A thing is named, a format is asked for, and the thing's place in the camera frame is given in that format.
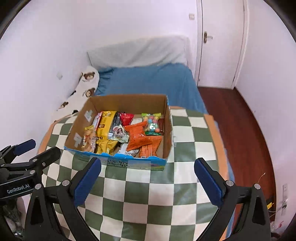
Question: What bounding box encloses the small red chocolate packet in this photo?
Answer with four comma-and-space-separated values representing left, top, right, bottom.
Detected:
119, 113, 134, 126

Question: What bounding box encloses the large orange snack packet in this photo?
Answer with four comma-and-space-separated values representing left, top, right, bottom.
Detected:
125, 121, 152, 151

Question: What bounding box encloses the colourful candy ball bag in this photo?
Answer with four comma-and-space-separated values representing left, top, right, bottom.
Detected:
142, 113, 162, 136

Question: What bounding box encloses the yellow cracker snack bag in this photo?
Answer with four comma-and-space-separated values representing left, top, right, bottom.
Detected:
81, 125, 97, 153

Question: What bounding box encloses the red white snack stick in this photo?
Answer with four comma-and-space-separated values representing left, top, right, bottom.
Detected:
92, 111, 102, 130

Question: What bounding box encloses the dark red snack packet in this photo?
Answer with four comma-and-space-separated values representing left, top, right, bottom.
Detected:
158, 118, 165, 136

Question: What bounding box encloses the yellow snack bag in box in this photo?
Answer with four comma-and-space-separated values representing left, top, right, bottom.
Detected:
95, 111, 117, 155

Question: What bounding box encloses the green white checkered tablecloth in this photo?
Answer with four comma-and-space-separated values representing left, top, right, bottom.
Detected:
38, 106, 234, 241

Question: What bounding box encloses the silver panda snack packet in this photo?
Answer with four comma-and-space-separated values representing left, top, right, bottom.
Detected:
108, 125, 130, 143

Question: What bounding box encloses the bear print pillow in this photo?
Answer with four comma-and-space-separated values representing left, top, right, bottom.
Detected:
52, 66, 100, 121

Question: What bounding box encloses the cardboard milk carton box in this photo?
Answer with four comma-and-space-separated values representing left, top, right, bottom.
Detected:
64, 94, 173, 171

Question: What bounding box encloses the white quilted headboard cushion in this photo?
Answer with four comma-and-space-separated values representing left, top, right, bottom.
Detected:
88, 35, 194, 70

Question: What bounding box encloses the blue sheet bed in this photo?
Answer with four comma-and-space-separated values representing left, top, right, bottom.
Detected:
93, 63, 235, 237

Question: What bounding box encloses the white door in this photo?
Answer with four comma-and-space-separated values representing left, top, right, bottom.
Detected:
195, 1, 248, 89

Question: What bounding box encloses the wall outlet with cable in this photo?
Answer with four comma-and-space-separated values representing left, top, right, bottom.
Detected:
275, 183, 288, 217

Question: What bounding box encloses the wall socket left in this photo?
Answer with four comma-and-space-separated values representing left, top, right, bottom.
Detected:
57, 72, 63, 80

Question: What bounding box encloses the brass door handle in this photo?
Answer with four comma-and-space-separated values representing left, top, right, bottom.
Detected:
203, 31, 213, 44

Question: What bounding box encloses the wall light switch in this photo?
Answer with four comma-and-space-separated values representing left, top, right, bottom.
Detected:
189, 14, 195, 21

